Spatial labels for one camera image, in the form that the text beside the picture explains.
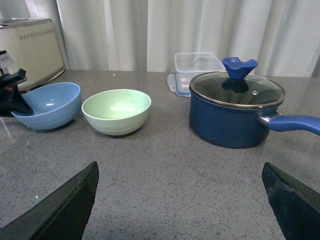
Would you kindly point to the clear container lid blue seal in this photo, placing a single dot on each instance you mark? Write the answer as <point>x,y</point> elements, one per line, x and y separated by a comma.
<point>179,82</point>

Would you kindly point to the green plastic bowl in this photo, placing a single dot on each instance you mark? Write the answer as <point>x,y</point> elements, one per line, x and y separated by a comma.
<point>117,112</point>

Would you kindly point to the clear plastic food container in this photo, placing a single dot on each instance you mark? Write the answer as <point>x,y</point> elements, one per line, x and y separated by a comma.
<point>197,62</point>

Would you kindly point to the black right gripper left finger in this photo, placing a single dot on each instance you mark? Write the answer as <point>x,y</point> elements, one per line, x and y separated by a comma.
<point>63,215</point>

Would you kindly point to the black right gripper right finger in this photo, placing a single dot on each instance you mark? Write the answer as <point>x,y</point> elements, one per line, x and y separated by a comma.
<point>295,205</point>

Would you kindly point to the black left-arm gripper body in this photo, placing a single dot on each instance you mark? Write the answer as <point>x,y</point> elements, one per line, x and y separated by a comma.
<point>7,82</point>

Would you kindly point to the cream two-slot toaster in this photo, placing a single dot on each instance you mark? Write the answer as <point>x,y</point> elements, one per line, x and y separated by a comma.
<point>33,46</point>

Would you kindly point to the blue saucepan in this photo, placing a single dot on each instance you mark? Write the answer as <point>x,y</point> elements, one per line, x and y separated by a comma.
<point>240,128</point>

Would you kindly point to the glass pot lid blue knob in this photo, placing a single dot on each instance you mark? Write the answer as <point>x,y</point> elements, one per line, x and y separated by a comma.
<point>237,87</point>

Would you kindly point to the blue plastic bowl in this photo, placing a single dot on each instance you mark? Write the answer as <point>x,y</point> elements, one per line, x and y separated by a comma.
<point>53,106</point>

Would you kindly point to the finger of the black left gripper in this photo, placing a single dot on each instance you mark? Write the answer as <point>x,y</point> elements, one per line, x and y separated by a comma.
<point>18,103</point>

